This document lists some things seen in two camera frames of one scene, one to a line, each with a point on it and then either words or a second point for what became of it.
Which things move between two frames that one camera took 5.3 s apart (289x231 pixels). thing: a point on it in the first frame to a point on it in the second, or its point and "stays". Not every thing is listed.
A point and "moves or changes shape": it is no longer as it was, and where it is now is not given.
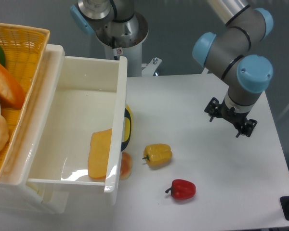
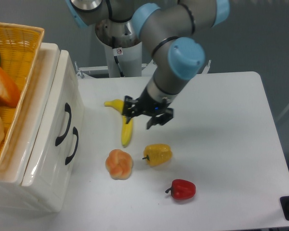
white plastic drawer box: x=87 y=95 moves or changes shape
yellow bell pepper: x=157 y=155 stays
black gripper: x=244 y=126 to x=148 y=105
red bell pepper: x=182 y=189 stays
